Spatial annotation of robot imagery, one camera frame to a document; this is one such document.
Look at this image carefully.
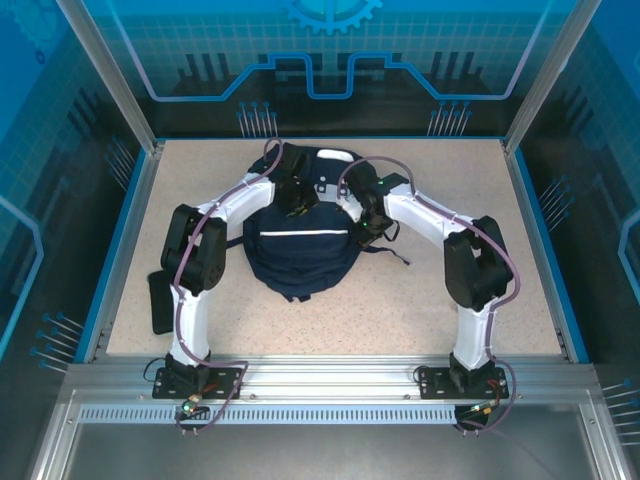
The navy blue backpack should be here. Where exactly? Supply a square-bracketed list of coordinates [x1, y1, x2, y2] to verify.
[225, 144, 414, 304]

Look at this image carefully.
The black pencil case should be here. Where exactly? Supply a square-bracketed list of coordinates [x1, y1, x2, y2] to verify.
[147, 269, 176, 336]

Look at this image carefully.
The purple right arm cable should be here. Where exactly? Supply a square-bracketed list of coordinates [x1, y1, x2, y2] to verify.
[337, 155, 525, 437]

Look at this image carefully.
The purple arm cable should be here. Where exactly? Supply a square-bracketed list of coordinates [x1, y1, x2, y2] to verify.
[337, 155, 525, 437]
[172, 136, 250, 437]

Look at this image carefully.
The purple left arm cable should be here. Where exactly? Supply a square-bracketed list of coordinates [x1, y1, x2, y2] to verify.
[172, 136, 250, 437]

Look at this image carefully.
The aluminium front rail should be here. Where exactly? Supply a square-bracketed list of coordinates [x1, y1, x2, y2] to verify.
[64, 354, 601, 404]

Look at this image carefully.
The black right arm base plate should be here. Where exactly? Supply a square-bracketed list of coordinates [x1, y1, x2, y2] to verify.
[417, 364, 521, 401]

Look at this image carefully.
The slotted grey cable duct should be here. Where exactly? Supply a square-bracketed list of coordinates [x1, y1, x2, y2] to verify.
[78, 404, 474, 426]

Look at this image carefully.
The aluminium frame post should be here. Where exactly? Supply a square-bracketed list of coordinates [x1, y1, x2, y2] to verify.
[501, 0, 603, 155]
[53, 0, 167, 154]

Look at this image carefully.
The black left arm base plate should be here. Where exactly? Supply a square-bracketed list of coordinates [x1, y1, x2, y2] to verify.
[152, 367, 245, 401]

